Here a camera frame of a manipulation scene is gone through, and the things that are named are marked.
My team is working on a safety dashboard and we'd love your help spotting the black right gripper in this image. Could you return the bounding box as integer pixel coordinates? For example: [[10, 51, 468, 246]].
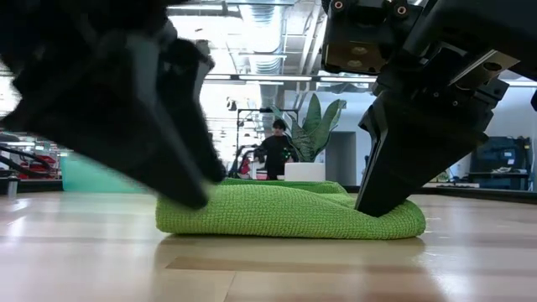
[[354, 0, 537, 219]]

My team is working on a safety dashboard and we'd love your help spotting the teal plastic basket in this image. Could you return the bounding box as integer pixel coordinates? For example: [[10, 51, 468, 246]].
[[60, 153, 149, 195]]

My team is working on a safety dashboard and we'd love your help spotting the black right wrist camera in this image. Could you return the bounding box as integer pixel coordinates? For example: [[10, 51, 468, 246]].
[[321, 0, 423, 77]]

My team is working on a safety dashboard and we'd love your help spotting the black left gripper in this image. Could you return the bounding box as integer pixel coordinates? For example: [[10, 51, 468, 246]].
[[0, 0, 227, 210]]

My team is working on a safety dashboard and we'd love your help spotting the white square planter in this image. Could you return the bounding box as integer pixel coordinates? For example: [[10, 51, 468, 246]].
[[284, 162, 326, 183]]

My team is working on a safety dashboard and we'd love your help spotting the green microfiber towel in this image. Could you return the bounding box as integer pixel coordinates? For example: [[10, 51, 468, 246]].
[[154, 178, 427, 241]]

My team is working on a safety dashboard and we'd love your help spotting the silver ventilation duct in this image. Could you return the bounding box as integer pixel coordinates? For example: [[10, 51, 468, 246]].
[[240, 3, 291, 75]]

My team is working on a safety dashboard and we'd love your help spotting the person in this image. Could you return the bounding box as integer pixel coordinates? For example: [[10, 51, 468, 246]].
[[253, 118, 300, 181]]

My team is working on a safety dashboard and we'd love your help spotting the large green leafy plant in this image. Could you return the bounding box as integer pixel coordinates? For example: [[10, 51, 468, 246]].
[[271, 92, 347, 164]]

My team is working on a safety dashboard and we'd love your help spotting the long ceiling light bar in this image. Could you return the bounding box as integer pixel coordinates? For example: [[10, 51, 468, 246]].
[[204, 73, 537, 87]]

